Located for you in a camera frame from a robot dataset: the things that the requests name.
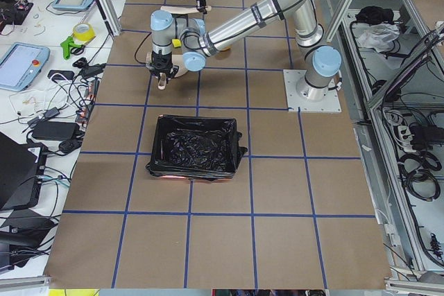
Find beige plastic dustpan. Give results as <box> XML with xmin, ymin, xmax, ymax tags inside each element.
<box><xmin>146</xmin><ymin>51</ymin><xmax>188</xmax><ymax>90</ymax></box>

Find beige hand brush black bristles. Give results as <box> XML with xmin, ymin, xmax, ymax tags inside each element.
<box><xmin>160</xmin><ymin>6</ymin><xmax>212</xmax><ymax>15</ymax></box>

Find black lined trash bin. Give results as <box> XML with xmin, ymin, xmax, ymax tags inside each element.
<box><xmin>146</xmin><ymin>115</ymin><xmax>248</xmax><ymax>182</ymax></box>

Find yellow sponge piece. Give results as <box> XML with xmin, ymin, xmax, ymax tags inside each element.
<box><xmin>172</xmin><ymin>39</ymin><xmax>181</xmax><ymax>48</ymax></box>

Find yellow tape roll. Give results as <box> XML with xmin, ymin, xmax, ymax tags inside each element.
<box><xmin>73</xmin><ymin>24</ymin><xmax>96</xmax><ymax>42</ymax></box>

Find green plastic clamp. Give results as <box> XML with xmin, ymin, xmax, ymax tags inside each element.
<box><xmin>60</xmin><ymin>35</ymin><xmax>85</xmax><ymax>60</ymax></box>

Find large black power brick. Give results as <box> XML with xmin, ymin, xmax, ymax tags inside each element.
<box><xmin>32</xmin><ymin>121</ymin><xmax>80</xmax><ymax>141</ymax></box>

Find teach pendant near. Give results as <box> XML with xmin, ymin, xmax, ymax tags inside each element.
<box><xmin>1</xmin><ymin>42</ymin><xmax>50</xmax><ymax>92</ymax></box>

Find black laptop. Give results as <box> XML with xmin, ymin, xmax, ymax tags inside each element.
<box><xmin>1</xmin><ymin>134</ymin><xmax>48</xmax><ymax>211</ymax></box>

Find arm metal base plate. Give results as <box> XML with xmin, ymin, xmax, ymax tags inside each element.
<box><xmin>283</xmin><ymin>69</ymin><xmax>341</xmax><ymax>114</ymax></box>

